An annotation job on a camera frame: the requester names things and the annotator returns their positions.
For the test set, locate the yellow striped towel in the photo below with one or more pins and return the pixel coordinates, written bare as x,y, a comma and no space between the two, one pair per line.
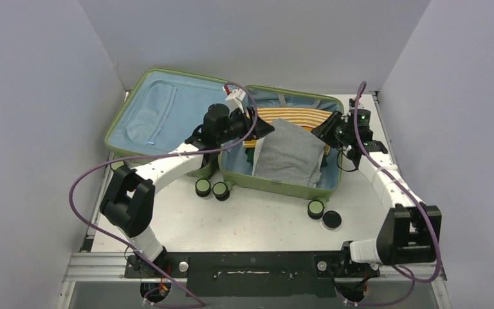
303,117

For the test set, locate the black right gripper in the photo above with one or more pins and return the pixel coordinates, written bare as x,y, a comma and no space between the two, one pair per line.
334,129

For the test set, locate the grey cloth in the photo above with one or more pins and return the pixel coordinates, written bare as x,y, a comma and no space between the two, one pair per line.
291,155

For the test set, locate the far left suitcase wheel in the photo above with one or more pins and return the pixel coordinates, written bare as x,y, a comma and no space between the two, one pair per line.
116,164

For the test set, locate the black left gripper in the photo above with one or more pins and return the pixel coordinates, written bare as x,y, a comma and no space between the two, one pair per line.
248,122

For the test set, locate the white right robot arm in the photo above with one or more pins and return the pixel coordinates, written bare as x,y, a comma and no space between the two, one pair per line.
410,231

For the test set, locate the front green suitcase wheel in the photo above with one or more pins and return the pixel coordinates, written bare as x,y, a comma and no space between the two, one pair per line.
315,209

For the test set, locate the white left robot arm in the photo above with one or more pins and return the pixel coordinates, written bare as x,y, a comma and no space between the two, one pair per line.
128,202

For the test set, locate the green suitcase with blue lining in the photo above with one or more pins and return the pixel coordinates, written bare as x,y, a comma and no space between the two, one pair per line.
166,106

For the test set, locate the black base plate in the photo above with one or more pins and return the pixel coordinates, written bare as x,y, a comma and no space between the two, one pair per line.
267,274

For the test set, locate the aluminium frame rail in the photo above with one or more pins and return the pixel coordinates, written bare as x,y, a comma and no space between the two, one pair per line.
110,267

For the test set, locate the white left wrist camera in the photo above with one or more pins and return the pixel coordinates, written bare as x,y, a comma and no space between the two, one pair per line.
234,100

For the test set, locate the middle left suitcase wheel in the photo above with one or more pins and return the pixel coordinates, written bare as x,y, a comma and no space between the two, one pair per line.
203,187

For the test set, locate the green shirt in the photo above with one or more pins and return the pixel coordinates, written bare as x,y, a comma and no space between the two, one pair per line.
250,153

